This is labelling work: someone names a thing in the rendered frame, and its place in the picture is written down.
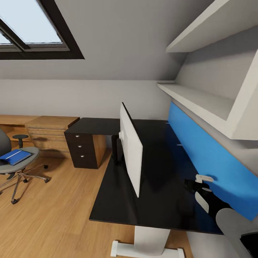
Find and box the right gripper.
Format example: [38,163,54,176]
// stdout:
[185,179,209,191]

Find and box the folder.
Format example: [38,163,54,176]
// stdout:
[0,149,31,166]

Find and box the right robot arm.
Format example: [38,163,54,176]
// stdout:
[185,174,258,258]

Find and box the monitor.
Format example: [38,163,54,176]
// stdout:
[111,102,146,197]

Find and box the swivel chair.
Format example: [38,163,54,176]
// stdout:
[0,128,49,204]

